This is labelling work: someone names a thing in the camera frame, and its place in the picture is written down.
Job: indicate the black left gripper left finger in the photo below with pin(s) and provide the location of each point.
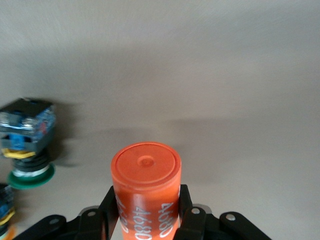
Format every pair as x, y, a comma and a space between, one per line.
95, 225

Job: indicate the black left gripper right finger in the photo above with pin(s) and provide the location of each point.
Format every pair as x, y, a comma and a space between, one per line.
195, 225

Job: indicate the orange cylinder with white print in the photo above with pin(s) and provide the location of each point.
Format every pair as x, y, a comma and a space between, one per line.
146, 175

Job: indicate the yellow push button switch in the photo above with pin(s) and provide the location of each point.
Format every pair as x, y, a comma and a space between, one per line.
5, 212

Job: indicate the green push button switch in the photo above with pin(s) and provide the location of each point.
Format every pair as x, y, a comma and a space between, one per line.
27, 130

